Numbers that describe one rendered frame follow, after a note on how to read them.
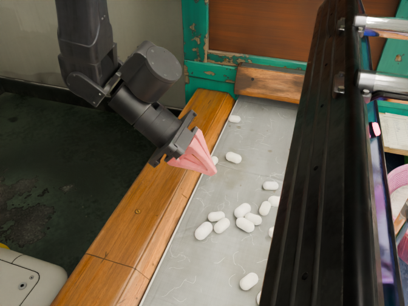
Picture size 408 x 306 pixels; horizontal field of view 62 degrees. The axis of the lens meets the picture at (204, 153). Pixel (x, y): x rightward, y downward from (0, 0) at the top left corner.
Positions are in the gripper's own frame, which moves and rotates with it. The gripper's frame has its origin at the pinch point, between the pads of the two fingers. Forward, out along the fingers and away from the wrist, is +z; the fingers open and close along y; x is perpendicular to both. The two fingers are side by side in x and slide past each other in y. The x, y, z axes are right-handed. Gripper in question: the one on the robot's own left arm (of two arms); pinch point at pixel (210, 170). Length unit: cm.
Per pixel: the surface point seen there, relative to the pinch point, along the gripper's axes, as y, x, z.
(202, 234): -5.8, 7.4, 6.7
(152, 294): -17.6, 11.5, 4.6
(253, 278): -11.3, 0.8, 14.4
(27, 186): 48, 138, -29
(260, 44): 44.5, -3.0, -3.1
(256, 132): 29.2, 7.0, 10.3
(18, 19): 126, 128, -101
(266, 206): 3.9, 1.3, 14.0
